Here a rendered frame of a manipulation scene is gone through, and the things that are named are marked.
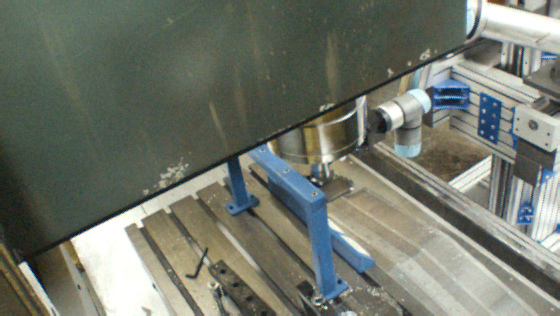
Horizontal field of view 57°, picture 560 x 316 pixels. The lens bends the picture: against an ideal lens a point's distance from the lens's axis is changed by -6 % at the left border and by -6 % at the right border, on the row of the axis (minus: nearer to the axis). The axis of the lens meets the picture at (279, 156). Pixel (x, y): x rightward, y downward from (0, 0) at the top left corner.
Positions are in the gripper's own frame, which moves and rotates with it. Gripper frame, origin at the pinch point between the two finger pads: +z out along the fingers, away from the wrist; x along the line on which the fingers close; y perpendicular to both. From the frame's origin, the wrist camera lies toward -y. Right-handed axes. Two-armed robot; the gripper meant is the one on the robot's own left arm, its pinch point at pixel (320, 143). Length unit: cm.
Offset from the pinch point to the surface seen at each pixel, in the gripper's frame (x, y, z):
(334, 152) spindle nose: -42, -31, 24
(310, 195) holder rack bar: -17.7, -2.5, 15.1
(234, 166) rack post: 24.6, 13.6, 14.3
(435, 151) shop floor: 90, 116, -136
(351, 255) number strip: -15.0, 25.6, 3.9
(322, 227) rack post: -19.5, 6.1, 14.2
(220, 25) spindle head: -48, -57, 40
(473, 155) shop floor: 72, 116, -149
